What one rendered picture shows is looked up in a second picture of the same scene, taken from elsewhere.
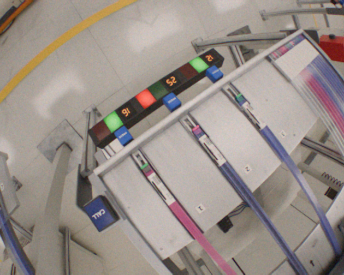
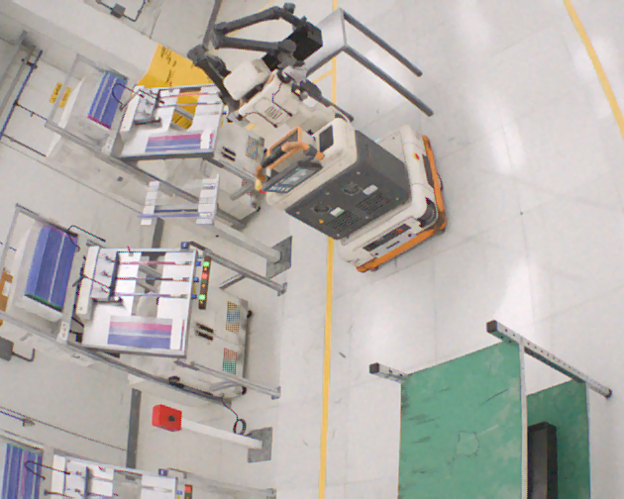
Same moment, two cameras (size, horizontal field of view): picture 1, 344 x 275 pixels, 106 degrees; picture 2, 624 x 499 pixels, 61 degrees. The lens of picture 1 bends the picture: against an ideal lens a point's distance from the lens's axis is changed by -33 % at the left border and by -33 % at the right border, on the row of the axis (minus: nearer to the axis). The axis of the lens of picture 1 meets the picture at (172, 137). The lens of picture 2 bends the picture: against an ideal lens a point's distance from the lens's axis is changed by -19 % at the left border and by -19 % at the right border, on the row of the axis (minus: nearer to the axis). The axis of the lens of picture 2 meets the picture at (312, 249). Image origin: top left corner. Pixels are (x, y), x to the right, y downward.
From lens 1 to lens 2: 3.57 m
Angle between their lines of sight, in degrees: 42
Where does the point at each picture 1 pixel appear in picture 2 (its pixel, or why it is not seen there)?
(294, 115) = (164, 309)
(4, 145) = not seen: hidden behind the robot
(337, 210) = (129, 302)
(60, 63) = (317, 274)
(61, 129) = (287, 260)
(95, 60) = (305, 302)
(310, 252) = (129, 284)
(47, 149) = (285, 244)
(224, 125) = (180, 287)
